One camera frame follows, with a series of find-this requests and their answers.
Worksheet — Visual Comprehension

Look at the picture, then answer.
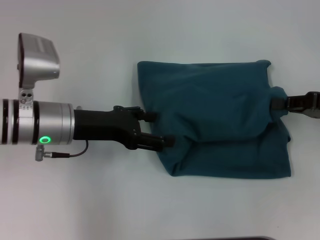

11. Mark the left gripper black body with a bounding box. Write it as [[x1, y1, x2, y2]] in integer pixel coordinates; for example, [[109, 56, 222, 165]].
[[73, 105, 143, 151]]

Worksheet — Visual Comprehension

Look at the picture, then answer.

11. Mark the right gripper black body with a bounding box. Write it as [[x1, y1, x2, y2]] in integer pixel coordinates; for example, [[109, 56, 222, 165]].
[[286, 91, 320, 118]]

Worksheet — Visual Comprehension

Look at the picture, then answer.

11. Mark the teal T-shirt with FREE print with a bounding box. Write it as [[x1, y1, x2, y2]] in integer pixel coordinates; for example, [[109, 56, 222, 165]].
[[136, 59, 293, 180]]

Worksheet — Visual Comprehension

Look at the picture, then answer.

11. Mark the left gripper cable with plug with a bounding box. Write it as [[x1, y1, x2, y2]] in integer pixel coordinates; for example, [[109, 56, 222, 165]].
[[34, 140, 89, 163]]

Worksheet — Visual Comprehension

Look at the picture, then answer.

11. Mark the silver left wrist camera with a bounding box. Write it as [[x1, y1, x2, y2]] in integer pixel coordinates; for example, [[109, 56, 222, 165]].
[[16, 32, 61, 89]]

